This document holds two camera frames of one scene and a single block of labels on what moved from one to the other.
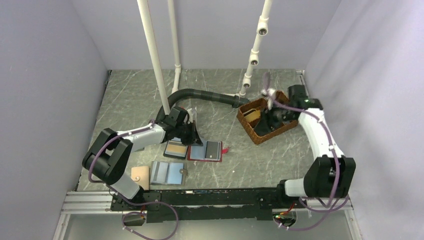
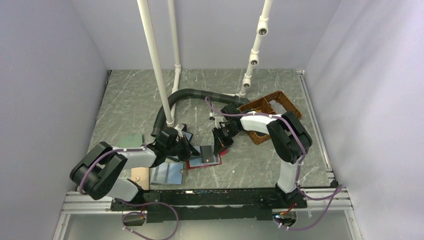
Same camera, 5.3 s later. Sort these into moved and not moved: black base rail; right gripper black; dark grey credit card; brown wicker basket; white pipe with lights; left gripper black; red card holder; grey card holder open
Moved: dark grey credit card; right gripper black; left gripper black; red card holder
Not moved: white pipe with lights; black base rail; grey card holder open; brown wicker basket
